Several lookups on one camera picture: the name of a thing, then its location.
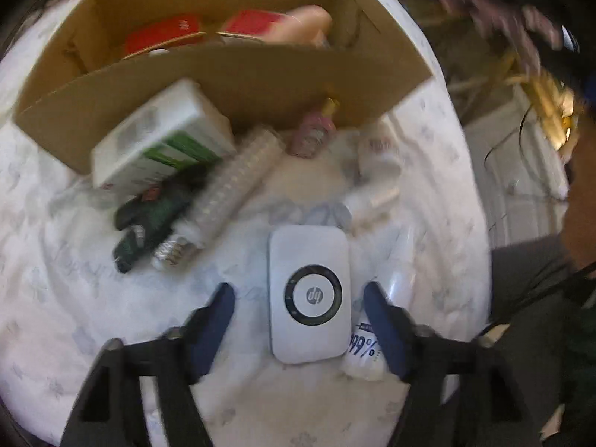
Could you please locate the person's right forearm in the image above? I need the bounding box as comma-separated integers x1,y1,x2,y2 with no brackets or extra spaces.
561,102,596,271

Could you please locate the wooden wall shelf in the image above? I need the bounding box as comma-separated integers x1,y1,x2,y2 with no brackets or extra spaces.
442,47,587,150

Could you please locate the black cable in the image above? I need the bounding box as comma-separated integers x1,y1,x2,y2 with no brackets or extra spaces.
483,102,536,166

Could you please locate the white cabinet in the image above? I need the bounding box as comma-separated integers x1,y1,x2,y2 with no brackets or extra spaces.
461,98,573,252

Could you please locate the corn shaped light bulb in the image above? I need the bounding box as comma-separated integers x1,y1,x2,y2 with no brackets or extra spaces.
151,126,285,271

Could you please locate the white spray bottle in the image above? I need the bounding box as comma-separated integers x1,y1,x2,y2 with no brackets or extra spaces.
342,223,417,380

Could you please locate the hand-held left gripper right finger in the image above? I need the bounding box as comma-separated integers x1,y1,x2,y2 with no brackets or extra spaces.
363,282,543,447

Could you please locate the pink perfume bottle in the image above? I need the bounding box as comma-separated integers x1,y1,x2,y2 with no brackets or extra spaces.
289,98,338,156

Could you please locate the small white bottle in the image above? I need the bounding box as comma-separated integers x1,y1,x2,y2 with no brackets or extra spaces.
342,186,401,229

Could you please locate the white green carton box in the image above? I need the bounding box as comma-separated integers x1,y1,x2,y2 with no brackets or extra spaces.
91,79,236,191

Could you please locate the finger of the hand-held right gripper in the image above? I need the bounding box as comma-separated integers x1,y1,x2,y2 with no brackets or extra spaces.
556,21,583,54

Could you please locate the brown cardboard box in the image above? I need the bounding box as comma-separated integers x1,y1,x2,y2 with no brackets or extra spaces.
14,0,436,175

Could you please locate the peach plastic case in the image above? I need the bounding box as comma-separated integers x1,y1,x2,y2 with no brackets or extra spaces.
275,6,333,50

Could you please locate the red carton box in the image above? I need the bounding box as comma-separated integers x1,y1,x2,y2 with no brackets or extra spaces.
219,9,287,42
125,14,206,57

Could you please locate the white portable device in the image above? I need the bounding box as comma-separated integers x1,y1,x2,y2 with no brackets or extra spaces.
267,226,352,364

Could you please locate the person's leg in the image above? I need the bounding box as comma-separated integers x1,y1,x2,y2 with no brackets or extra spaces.
489,233,596,447

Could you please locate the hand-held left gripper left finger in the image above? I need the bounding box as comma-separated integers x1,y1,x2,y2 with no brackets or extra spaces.
58,283,236,447

